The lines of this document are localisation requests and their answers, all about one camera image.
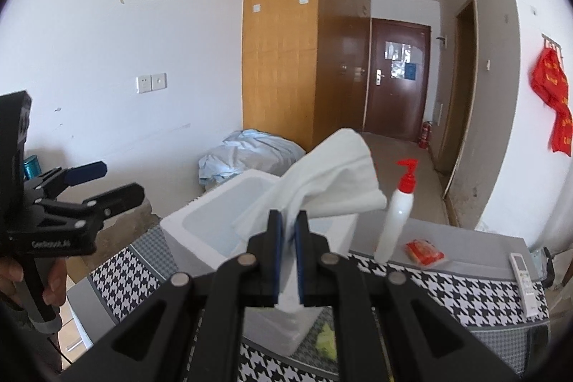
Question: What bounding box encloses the white towel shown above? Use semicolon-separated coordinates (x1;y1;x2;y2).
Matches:
232;129;387;305

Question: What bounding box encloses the person's left hand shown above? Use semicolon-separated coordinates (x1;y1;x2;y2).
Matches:
0;257;67;307

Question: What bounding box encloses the teal can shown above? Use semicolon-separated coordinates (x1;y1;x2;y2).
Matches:
23;155;42;180

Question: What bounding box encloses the houndstooth tablecloth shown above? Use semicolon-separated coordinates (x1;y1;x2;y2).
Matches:
68;227;549;381

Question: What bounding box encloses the red snack packet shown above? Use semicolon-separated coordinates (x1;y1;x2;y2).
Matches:
404;240;446;267

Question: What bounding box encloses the green floral cloth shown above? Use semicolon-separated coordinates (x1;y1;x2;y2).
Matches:
315;323;338;363

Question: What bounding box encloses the white foam box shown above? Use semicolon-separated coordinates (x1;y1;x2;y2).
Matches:
159;169;360;358

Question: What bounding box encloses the white pump bottle red top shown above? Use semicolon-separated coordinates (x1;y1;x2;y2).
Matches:
374;159;419;264

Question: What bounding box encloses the white remote control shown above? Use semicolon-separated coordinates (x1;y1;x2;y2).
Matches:
509;253;541;319

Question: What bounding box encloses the light blue bedding bundle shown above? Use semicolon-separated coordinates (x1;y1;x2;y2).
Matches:
198;129;306;188

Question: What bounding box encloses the red fire extinguisher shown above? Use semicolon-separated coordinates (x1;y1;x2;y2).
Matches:
418;121;432;149

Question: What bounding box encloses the wooden wardrobe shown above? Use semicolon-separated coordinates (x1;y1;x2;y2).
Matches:
242;0;371;150

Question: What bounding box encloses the dark brown entrance door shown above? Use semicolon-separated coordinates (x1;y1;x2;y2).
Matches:
364;18;431;141

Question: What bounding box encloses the red hanging banner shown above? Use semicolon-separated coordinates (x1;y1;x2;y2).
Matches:
530;47;572;156

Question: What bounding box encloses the white wall socket pair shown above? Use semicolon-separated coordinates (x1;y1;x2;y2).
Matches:
136;73;167;94

